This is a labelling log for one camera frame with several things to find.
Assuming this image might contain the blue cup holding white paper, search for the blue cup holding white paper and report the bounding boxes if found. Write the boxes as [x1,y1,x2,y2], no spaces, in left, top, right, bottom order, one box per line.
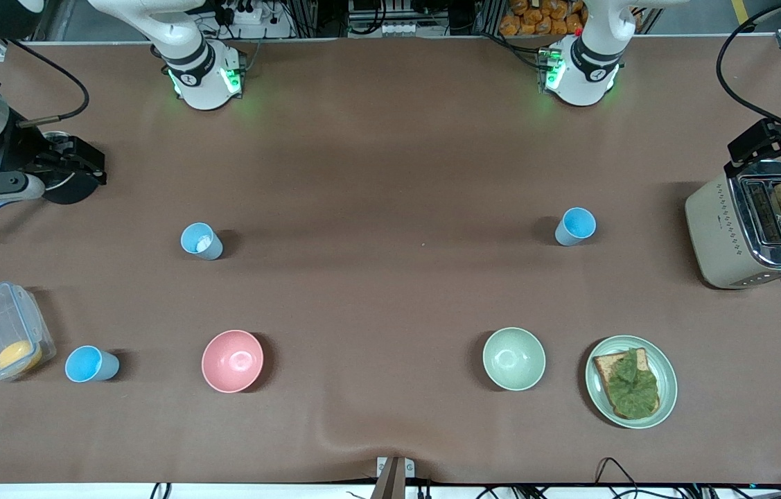
[180,222,224,261]

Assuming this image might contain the cream and chrome toaster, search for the cream and chrome toaster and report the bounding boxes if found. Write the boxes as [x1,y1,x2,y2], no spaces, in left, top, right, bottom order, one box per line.
[684,160,781,290]

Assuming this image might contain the yellow round food piece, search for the yellow round food piece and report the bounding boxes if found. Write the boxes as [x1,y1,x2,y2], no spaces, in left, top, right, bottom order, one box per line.
[0,340,43,375]

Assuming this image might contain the pink bowl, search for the pink bowl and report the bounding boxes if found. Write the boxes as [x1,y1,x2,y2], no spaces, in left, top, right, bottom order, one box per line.
[201,329,265,394]

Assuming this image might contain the pale green plate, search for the pale green plate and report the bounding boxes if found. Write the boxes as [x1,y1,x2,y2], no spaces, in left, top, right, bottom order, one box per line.
[585,335,678,430]

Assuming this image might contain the bag of orange buns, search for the bag of orange buns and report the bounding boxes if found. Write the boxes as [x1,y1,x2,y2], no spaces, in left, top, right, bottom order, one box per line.
[499,0,588,37]

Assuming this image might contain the brown bread slice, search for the brown bread slice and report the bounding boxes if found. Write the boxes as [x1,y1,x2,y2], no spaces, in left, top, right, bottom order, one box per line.
[593,349,661,421]

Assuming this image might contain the green lettuce leaf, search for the green lettuce leaf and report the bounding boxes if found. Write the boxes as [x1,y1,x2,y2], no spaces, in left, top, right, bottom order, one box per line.
[604,349,660,418]

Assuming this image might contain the pale green bowl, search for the pale green bowl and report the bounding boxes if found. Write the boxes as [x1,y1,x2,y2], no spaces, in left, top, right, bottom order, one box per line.
[482,327,547,392]

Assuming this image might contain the black saucepan blue handle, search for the black saucepan blue handle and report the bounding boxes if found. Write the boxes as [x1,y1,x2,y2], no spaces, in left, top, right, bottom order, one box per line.
[0,130,103,238]

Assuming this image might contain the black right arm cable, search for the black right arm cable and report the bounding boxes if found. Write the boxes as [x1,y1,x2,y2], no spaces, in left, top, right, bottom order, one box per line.
[0,38,91,129]

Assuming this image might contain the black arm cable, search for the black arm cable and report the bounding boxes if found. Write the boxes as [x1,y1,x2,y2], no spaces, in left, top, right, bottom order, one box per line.
[716,0,781,139]
[0,38,91,129]

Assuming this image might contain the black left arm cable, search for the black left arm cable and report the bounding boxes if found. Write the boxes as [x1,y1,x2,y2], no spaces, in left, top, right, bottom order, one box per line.
[716,0,781,139]

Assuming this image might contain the grey metal camera mount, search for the grey metal camera mount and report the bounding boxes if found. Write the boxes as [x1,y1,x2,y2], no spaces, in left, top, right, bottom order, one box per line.
[371,456,416,499]

